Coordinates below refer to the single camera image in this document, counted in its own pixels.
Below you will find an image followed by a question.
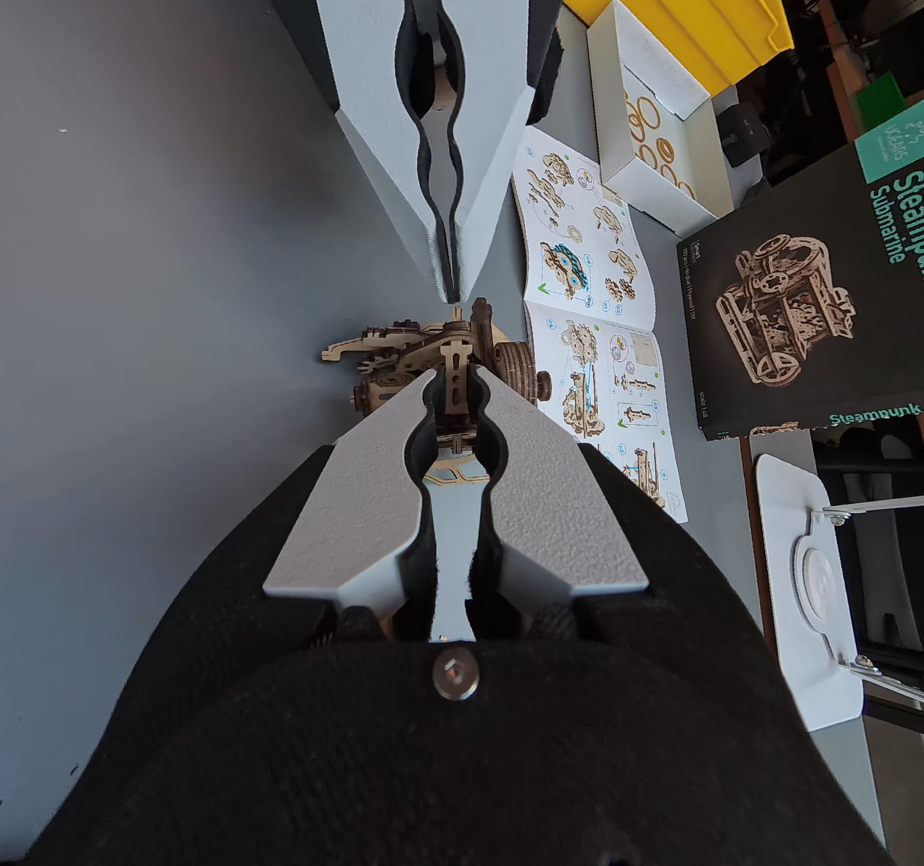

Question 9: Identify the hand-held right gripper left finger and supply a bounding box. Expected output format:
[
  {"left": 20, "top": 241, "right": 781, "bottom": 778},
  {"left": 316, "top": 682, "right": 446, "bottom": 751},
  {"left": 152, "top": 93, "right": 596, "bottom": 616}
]
[{"left": 261, "top": 368, "right": 443, "bottom": 642}]

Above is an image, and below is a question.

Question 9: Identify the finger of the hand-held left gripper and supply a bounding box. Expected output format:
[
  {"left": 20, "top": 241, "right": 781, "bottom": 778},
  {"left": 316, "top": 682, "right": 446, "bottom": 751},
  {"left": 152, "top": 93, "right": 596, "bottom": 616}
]
[
  {"left": 432, "top": 0, "right": 539, "bottom": 302},
  {"left": 302, "top": 0, "right": 457, "bottom": 304}
]

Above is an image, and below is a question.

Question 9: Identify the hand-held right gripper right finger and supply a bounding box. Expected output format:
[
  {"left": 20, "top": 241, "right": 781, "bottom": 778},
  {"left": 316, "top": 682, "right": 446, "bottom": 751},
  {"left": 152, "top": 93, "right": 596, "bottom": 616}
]
[{"left": 465, "top": 366, "right": 651, "bottom": 642}]

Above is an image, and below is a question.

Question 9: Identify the wooden mechanical puzzle model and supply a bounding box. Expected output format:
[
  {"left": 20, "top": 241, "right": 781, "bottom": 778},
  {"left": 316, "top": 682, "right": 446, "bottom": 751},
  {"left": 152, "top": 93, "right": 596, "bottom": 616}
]
[{"left": 321, "top": 296, "right": 555, "bottom": 486}]

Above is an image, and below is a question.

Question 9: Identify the white cardboard box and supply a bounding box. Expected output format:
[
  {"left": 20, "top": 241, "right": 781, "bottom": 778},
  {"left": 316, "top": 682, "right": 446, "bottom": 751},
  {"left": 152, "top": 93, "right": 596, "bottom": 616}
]
[{"left": 586, "top": 0, "right": 723, "bottom": 240}]

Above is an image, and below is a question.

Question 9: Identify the assembly instruction booklet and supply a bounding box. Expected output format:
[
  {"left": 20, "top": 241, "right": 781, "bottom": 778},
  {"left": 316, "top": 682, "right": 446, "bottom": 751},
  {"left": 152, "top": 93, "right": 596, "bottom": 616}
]
[{"left": 509, "top": 124, "right": 690, "bottom": 526}]

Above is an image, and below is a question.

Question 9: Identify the pile of wooden rings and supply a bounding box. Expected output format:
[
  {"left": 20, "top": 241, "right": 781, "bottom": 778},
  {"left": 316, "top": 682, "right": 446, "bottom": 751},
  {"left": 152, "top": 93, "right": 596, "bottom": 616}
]
[{"left": 622, "top": 95, "right": 697, "bottom": 201}]

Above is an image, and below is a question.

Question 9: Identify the white sign stand base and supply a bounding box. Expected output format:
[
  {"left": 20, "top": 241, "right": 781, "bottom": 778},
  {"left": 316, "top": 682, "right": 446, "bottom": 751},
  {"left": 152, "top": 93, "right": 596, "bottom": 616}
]
[{"left": 753, "top": 453, "right": 867, "bottom": 733}]

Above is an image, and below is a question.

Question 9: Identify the small black case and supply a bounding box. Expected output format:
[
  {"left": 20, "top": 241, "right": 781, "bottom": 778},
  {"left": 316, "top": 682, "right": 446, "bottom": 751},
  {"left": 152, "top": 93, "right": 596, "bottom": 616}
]
[{"left": 720, "top": 102, "right": 768, "bottom": 168}]

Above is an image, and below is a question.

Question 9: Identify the green box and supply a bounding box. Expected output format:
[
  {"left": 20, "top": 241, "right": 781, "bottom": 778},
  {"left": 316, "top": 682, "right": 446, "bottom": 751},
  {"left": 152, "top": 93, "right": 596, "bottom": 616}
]
[{"left": 854, "top": 74, "right": 908, "bottom": 139}]

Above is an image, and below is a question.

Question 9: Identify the black puzzle kit box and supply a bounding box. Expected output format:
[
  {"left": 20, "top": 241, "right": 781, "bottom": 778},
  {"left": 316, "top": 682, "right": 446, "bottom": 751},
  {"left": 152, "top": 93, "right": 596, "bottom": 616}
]
[{"left": 675, "top": 90, "right": 924, "bottom": 442}]

